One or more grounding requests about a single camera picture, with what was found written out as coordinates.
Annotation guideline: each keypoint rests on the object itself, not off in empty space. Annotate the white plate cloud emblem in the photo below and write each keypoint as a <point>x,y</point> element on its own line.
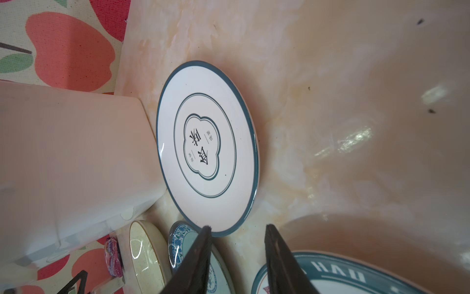
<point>208,147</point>

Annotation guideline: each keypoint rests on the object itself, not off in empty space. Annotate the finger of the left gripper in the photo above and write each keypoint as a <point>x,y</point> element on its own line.
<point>77,284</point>

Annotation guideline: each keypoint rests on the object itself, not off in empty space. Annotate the purple snack packet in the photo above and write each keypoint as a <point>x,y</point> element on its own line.
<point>113,258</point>

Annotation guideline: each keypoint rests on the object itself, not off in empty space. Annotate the white plate green rim right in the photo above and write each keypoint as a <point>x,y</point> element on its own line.
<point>332,274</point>

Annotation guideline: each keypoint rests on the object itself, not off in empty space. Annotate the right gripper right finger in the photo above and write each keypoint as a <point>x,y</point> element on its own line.
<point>285,276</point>

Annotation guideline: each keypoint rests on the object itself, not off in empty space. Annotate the cream plate with plant drawing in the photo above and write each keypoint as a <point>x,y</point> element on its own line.
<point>146,261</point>

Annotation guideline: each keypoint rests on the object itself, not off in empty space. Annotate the blue patterned small plate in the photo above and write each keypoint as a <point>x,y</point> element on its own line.
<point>181,238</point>

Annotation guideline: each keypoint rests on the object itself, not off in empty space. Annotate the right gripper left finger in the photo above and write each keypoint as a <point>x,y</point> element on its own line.
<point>193,273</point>

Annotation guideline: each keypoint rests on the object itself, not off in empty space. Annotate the white plastic bin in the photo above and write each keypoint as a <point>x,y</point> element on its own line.
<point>74,167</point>

